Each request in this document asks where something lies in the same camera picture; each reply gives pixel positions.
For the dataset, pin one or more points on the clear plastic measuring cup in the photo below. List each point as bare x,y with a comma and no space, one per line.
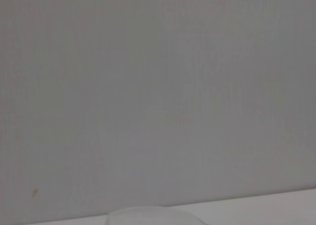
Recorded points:
153,215

